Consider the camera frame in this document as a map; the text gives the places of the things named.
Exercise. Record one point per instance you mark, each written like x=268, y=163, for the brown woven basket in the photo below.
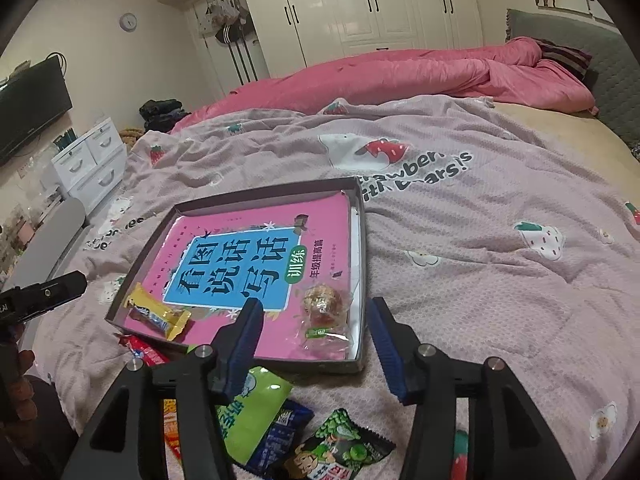
x=129, y=136

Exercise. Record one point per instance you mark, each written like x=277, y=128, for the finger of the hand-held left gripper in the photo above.
x=60, y=287

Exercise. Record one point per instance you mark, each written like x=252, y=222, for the clear wrapped round pastry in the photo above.
x=325, y=305

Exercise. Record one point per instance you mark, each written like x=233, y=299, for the white drawer unit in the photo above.
x=87, y=160

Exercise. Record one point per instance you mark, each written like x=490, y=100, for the grey padded headboard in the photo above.
x=610, y=65

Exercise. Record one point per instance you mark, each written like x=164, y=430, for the pink strawberry printed blanket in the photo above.
x=475, y=240

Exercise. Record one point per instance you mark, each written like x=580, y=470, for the yellow candy bar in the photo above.
x=155, y=312

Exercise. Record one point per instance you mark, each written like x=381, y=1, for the hanging bags and caps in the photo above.
x=227, y=20

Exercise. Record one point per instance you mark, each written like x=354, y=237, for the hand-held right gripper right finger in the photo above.
x=385, y=345

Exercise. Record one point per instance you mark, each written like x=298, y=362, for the white wardrobe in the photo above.
x=360, y=10

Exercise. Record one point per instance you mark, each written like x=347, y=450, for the pink and blue book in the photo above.
x=200, y=245

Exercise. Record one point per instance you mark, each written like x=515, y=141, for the light green snack packet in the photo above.
x=265, y=400

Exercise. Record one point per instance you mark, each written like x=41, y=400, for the pile of dark clothes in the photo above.
x=162, y=112

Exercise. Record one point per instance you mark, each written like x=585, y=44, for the black wall television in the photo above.
x=30, y=110

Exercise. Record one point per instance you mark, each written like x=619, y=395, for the pink duvet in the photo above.
x=400, y=72

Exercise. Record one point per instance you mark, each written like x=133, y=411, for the round wall clock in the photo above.
x=128, y=21

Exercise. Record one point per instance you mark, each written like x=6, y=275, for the dark blue snack packet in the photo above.
x=285, y=430

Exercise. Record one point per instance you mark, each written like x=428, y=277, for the shallow grey cardboard box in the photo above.
x=360, y=280

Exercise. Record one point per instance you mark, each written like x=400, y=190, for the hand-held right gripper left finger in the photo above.
x=245, y=342

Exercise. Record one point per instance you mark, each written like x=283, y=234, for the orange red snack packet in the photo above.
x=172, y=430

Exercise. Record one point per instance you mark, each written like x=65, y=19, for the green pea snack packet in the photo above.
x=340, y=440

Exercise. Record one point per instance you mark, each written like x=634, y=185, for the dark striped pillow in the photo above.
x=565, y=55

